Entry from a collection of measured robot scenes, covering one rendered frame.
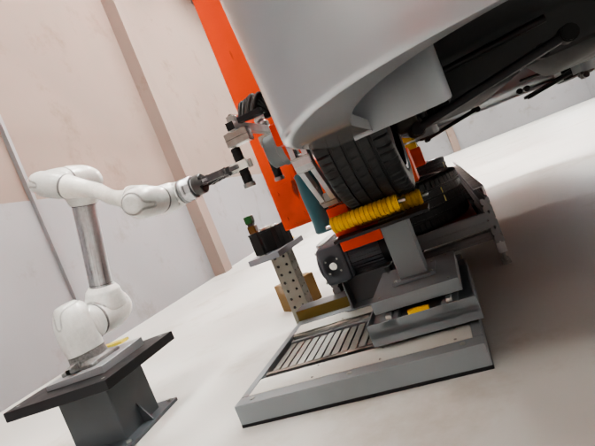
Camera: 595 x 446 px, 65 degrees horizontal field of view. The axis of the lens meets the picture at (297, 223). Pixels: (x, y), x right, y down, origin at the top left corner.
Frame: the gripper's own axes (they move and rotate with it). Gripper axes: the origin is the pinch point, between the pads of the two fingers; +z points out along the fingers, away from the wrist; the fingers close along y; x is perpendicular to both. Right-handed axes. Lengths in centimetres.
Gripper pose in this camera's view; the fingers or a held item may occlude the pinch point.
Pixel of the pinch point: (242, 165)
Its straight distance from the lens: 168.5
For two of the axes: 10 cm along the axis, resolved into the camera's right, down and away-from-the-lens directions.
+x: -3.7, -9.3, -0.5
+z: 8.8, -3.4, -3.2
